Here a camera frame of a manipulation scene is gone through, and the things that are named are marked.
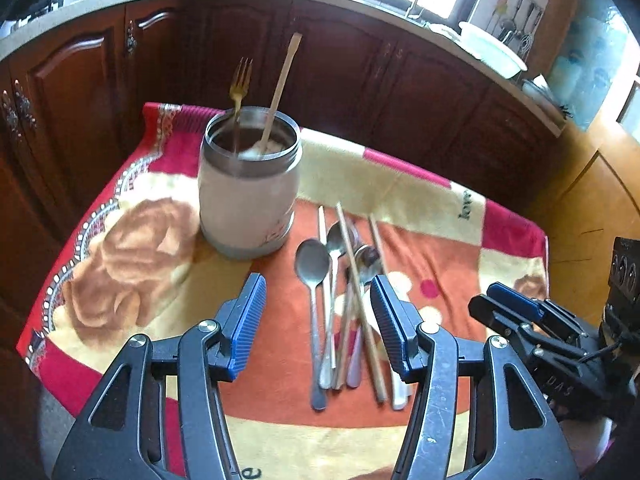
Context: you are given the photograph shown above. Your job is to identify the gold fork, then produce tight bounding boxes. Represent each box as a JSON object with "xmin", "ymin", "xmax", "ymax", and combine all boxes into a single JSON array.
[{"xmin": 229, "ymin": 57, "xmax": 253, "ymax": 153}]

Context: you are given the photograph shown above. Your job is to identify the silver metal chopstick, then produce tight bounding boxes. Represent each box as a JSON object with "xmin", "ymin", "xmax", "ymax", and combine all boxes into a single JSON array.
[{"xmin": 317, "ymin": 205, "xmax": 337, "ymax": 368}]

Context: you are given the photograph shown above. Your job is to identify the medium steel spoon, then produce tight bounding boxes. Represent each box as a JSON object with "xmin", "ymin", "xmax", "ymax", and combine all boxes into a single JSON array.
[{"xmin": 318, "ymin": 221, "xmax": 358, "ymax": 391}]

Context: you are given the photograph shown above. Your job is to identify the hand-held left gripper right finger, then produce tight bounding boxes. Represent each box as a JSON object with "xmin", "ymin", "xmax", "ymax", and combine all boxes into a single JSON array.
[{"xmin": 369, "ymin": 274, "xmax": 583, "ymax": 480}]

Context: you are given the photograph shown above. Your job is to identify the white dish cloth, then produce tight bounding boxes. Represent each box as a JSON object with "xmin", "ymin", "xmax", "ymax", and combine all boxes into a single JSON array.
[{"xmin": 429, "ymin": 22, "xmax": 462, "ymax": 42}]

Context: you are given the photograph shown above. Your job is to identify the wooden chopstick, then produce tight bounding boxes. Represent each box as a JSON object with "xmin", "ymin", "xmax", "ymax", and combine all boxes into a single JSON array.
[
  {"xmin": 334, "ymin": 270, "xmax": 357, "ymax": 390},
  {"xmin": 368, "ymin": 213, "xmax": 388, "ymax": 278},
  {"xmin": 335, "ymin": 202, "xmax": 389, "ymax": 404}
]

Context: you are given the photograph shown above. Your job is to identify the white plastic basin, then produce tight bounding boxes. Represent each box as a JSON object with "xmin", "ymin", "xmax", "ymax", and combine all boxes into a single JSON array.
[{"xmin": 459, "ymin": 21, "xmax": 529, "ymax": 80}]

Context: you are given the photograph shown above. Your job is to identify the hanging kitchen utensils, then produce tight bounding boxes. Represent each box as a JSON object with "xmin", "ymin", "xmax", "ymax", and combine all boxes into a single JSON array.
[{"xmin": 495, "ymin": 0, "xmax": 545, "ymax": 57}]

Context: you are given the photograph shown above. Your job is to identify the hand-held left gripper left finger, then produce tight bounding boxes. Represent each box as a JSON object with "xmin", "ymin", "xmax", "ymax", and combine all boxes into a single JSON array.
[{"xmin": 52, "ymin": 272, "xmax": 267, "ymax": 480}]

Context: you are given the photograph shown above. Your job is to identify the gas stove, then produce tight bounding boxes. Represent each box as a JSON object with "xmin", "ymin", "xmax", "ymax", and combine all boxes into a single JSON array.
[{"xmin": 9, "ymin": 1, "xmax": 67, "ymax": 32}]

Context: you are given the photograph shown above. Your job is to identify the flat bamboo stick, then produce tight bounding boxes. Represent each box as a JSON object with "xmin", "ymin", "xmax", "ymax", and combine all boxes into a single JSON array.
[{"xmin": 257, "ymin": 32, "xmax": 303, "ymax": 157}]

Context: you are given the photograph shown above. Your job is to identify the beige utensil jar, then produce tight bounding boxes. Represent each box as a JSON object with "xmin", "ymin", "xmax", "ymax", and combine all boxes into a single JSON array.
[{"xmin": 197, "ymin": 106, "xmax": 303, "ymax": 261}]

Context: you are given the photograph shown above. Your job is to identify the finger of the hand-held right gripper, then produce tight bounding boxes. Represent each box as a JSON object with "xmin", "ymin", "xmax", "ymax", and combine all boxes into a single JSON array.
[
  {"xmin": 468, "ymin": 294, "xmax": 551, "ymax": 361},
  {"xmin": 486, "ymin": 282, "xmax": 583, "ymax": 343}
]

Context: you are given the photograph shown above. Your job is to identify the red floral printed blanket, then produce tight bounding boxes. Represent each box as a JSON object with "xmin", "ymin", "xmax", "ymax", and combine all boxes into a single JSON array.
[{"xmin": 15, "ymin": 102, "xmax": 551, "ymax": 480}]

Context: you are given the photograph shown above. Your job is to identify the white handle utensil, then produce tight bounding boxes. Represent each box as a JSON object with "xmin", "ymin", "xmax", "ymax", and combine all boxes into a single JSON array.
[{"xmin": 390, "ymin": 372, "xmax": 412, "ymax": 412}]

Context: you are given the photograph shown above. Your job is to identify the large steel spoon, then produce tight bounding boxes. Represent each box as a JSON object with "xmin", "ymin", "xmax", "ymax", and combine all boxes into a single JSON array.
[{"xmin": 294, "ymin": 238, "xmax": 331, "ymax": 412}]

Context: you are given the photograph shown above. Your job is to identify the small steel spoon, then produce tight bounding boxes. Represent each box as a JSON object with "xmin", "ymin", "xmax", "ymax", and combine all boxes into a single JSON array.
[{"xmin": 345, "ymin": 244, "xmax": 383, "ymax": 390}]

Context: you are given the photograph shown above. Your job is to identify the dark wooden kitchen cabinets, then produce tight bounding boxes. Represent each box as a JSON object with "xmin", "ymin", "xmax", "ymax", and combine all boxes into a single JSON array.
[{"xmin": 0, "ymin": 0, "xmax": 571, "ymax": 361}]

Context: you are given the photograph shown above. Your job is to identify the pale blue plastic pack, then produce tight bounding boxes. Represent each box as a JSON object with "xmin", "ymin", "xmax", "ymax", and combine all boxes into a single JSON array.
[{"xmin": 546, "ymin": 0, "xmax": 637, "ymax": 132}]

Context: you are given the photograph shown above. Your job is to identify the speckled kitchen countertop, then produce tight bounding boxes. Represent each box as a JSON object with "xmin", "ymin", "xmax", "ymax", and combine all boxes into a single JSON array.
[{"xmin": 0, "ymin": 0, "xmax": 571, "ymax": 136}]

